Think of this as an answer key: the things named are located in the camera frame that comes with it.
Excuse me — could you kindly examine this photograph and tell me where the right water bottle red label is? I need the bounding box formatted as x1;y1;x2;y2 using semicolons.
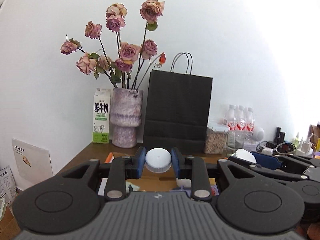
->
246;107;255;132

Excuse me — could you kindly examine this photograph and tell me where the clear drinking glass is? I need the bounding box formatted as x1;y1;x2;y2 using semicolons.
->
226;130;246;157

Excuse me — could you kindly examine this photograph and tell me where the purple blue cloth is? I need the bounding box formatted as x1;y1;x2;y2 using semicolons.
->
170;185;219;198

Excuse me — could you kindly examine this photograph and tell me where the left water bottle red label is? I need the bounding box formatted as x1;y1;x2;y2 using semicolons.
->
226;105;237;131

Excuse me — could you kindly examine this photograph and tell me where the water bottle red label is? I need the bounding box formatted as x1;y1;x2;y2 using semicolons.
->
236;105;246;131
246;107;255;132
226;105;237;131

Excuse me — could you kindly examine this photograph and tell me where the clear container of seeds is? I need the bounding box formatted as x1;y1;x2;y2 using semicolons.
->
204;123;229;154

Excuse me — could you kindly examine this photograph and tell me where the large white ribbed jar lid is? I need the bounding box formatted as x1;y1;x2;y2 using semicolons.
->
233;149;257;164

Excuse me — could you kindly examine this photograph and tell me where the black paper bag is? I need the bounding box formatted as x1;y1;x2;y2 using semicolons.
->
143;53;213;153

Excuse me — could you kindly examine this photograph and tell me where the middle water bottle red label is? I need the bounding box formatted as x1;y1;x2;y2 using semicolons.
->
236;105;246;131

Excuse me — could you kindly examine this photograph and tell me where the white green milk carton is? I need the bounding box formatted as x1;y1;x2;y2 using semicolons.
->
92;88;111;144

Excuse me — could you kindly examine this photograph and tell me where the dried pink roses bouquet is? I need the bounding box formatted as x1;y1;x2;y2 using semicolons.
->
60;0;166;89

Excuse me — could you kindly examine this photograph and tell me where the white round speaker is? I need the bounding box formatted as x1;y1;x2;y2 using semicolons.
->
251;126;265;142

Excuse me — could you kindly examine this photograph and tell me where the small white plastic cap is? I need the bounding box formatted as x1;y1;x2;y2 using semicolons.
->
176;179;191;188

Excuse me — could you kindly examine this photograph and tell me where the red orange cardboard box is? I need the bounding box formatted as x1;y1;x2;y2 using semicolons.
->
97;151;226;198

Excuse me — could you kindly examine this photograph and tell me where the purple ceramic vase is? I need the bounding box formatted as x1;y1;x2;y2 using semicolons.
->
110;88;143;148

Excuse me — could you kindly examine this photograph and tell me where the white power adapter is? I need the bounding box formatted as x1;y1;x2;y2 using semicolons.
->
261;147;273;155

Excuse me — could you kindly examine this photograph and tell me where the white wall panel box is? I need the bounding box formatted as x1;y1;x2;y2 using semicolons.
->
11;139;53;184

